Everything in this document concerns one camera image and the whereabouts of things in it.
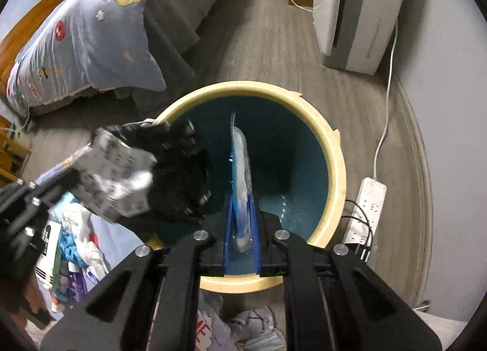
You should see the white power cable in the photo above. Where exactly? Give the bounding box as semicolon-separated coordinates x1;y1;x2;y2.
371;19;400;181

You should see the wooden bed frame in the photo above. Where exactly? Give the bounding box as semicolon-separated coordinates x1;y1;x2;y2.
0;0;82;95

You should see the pile of trash on cushion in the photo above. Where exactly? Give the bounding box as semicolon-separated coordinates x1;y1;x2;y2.
35;193;109;314

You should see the wooden bedside table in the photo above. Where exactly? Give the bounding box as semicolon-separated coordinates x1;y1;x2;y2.
0;117;32;187

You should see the white power strip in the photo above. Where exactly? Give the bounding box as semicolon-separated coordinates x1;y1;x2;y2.
342;177;387;262

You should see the white grey air purifier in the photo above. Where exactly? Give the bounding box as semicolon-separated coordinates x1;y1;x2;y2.
312;0;403;75

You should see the grey bed sheet skirt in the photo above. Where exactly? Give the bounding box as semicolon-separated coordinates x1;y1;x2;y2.
130;0;217;117

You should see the grey white cloth on floor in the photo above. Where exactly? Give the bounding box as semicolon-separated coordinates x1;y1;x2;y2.
227;306;286;351

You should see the grey printed packaging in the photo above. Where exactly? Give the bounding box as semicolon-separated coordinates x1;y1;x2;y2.
71;128;157;222

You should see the yellow rimmed teal trash bin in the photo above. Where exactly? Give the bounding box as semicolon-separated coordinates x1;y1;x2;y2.
146;79;349;294

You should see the black cable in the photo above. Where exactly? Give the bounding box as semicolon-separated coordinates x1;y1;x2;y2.
340;199;376;262

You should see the blue cartoon duvet on bed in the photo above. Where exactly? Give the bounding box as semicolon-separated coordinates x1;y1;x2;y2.
7;0;166;117

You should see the clear blue plastic wrapper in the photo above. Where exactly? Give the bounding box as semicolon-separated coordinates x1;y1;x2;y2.
230;112;252;253

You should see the blue cartoon cushion cover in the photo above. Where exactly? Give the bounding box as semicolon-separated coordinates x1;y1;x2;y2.
35;145;290;351

